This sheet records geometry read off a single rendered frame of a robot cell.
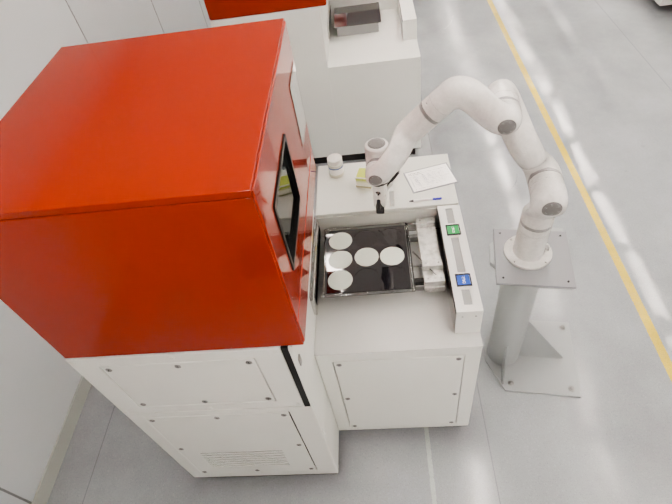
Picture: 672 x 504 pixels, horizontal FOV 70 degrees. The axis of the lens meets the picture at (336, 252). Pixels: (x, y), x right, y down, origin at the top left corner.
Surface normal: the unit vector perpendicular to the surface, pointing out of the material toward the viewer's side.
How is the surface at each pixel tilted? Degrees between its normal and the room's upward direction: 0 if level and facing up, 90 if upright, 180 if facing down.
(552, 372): 0
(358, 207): 0
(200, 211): 90
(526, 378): 0
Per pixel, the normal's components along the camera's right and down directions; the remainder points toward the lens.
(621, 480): -0.13, -0.66
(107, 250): -0.01, 0.75
